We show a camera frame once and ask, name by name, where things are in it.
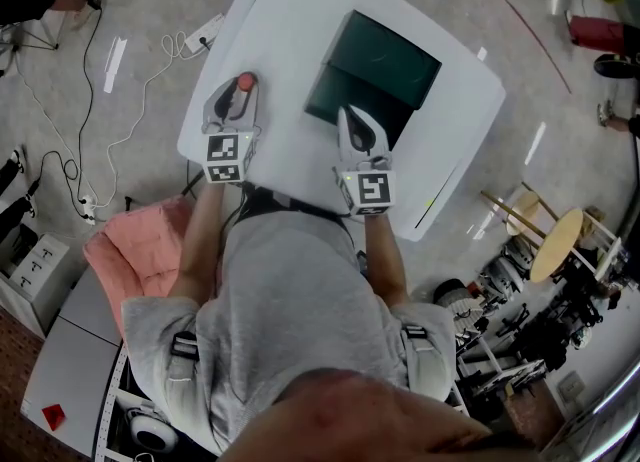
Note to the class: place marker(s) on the white perforated rail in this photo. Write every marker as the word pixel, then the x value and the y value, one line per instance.
pixel 107 400

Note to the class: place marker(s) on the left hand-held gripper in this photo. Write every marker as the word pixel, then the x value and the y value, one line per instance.
pixel 222 160

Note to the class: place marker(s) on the grey t-shirt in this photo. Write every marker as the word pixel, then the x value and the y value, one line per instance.
pixel 295 310

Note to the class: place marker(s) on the dark green box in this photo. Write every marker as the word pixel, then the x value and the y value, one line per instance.
pixel 385 60

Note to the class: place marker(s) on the long white power strip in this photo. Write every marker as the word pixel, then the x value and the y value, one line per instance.
pixel 205 32

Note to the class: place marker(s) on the black and white bin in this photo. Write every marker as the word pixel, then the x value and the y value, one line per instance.
pixel 452 297

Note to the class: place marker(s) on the wooden stool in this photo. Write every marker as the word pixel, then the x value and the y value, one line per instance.
pixel 522 212

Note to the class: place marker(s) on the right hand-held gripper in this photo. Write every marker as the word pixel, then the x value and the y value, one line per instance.
pixel 372 189

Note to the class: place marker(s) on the red bag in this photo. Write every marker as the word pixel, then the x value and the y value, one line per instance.
pixel 597 35

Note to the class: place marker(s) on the red triangular object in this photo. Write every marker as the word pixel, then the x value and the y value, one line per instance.
pixel 53 416

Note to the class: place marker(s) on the person's left forearm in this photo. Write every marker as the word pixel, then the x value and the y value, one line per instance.
pixel 197 240

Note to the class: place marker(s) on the pink cushion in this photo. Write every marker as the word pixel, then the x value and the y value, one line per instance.
pixel 135 255

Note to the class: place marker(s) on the small red object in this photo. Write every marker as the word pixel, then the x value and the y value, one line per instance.
pixel 246 81

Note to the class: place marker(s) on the pile of grey helmets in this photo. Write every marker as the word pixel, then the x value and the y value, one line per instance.
pixel 505 272

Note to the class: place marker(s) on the black shorts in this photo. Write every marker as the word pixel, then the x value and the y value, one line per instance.
pixel 280 200

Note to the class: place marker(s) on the white frame rack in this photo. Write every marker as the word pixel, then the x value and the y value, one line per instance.
pixel 602 245

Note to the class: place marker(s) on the person's right forearm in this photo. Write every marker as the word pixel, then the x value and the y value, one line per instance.
pixel 385 260

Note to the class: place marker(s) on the person's chin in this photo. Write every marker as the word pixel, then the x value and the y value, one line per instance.
pixel 360 420

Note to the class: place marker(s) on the white cabinet with hooks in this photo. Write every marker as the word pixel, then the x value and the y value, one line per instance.
pixel 35 270

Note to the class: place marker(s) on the grey desk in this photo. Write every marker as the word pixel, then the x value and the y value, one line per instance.
pixel 75 360

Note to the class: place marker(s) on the white shelf unit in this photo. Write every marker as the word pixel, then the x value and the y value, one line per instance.
pixel 492 365

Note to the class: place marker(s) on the white round device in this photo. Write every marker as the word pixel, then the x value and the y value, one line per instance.
pixel 150 432

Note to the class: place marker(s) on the round wooden table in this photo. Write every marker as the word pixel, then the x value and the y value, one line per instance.
pixel 556 245

